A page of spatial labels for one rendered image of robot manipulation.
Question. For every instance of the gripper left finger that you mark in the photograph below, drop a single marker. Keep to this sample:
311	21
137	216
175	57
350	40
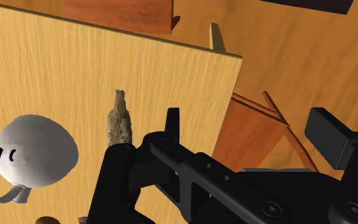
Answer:
197	173

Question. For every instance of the beige rough figure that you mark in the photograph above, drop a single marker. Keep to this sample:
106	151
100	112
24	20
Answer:
119	127

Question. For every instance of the brown round object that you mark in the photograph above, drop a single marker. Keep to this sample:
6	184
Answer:
47	221

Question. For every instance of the light wooden table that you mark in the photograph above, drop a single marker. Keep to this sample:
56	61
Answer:
73	77

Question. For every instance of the reddish wooden chair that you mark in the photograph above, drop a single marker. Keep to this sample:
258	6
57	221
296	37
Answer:
247	136

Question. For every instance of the reddish wooden cabinet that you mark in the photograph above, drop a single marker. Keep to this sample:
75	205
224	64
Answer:
119	14

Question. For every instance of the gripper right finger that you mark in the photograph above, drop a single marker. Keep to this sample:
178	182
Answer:
357	161

